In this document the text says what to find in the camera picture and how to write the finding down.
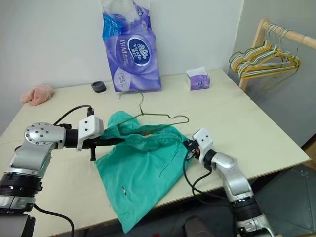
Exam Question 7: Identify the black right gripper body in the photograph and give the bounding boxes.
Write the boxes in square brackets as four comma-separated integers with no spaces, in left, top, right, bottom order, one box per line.
[185,140,201,161]

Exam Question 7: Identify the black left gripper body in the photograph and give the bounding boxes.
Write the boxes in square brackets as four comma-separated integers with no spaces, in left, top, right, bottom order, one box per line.
[82,138,108,161]

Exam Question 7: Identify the green cloth garment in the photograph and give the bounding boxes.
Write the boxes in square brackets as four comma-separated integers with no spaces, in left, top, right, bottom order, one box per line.
[94,111,196,234]

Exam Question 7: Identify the black tape roll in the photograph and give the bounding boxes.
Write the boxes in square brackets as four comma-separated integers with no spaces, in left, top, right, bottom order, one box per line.
[91,80,108,94]

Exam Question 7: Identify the small purple tissue pack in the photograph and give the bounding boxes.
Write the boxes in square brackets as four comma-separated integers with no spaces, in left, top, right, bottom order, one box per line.
[185,66,212,91]

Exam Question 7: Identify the dark rounded shape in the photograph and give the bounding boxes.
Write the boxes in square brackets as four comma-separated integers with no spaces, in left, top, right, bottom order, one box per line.
[182,214,211,237]

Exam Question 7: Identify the pink cloth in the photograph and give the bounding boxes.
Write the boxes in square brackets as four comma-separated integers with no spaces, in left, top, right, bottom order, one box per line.
[19,84,56,107]

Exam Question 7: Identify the purple tissue roll bag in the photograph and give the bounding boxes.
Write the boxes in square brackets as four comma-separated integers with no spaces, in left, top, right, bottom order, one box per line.
[101,0,162,93]

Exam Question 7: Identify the wooden clothes rack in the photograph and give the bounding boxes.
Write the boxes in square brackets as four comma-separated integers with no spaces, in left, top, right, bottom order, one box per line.
[237,18,316,91]

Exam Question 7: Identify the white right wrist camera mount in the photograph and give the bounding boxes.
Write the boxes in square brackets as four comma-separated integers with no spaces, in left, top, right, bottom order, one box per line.
[192,128,215,165]

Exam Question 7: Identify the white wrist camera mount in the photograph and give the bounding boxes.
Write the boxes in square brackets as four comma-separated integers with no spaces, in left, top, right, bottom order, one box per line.
[76,115,105,152]
[192,128,215,165]

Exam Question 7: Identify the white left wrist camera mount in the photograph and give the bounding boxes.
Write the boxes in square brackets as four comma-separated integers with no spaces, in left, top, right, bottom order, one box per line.
[76,115,105,152]

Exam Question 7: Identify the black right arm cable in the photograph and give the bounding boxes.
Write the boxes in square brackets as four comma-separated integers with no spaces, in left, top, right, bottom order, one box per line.
[182,154,229,199]

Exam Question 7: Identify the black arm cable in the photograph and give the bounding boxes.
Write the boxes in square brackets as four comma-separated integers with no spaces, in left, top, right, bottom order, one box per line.
[33,105,96,237]
[182,154,229,199]

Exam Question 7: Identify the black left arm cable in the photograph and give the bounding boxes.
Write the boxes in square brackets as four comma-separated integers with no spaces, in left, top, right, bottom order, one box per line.
[33,105,96,237]

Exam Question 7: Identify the olive green wire hanger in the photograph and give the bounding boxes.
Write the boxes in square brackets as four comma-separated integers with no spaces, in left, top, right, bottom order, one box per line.
[261,37,301,92]

